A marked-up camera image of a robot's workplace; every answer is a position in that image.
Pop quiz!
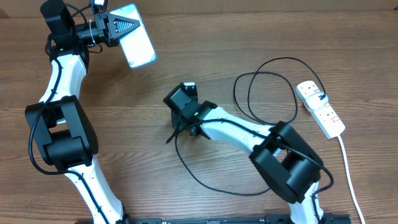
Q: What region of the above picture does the Samsung Galaxy smartphone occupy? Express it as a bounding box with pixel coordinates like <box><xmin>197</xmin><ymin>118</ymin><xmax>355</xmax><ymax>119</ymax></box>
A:
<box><xmin>109</xmin><ymin>4</ymin><xmax>157</xmax><ymax>68</ymax></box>

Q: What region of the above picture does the black USB charging cable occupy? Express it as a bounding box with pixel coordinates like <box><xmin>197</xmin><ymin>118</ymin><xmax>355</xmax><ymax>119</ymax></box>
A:
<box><xmin>165</xmin><ymin>57</ymin><xmax>327</xmax><ymax>197</ymax></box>

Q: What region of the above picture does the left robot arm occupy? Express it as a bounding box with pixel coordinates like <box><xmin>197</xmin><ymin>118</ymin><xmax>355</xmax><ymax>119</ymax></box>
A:
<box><xmin>25</xmin><ymin>0</ymin><xmax>156</xmax><ymax>223</ymax></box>

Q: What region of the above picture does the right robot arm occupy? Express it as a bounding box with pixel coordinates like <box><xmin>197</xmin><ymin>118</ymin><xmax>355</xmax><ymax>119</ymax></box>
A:
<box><xmin>163</xmin><ymin>83</ymin><xmax>340</xmax><ymax>223</ymax></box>

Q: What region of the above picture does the white charger adapter plug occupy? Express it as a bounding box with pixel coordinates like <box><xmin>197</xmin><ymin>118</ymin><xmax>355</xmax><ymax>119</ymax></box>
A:
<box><xmin>304</xmin><ymin>91</ymin><xmax>329</xmax><ymax>112</ymax></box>

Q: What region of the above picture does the white power strip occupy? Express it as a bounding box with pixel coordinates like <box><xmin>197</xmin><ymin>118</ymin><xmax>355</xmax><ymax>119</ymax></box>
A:
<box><xmin>295</xmin><ymin>80</ymin><xmax>345</xmax><ymax>139</ymax></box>

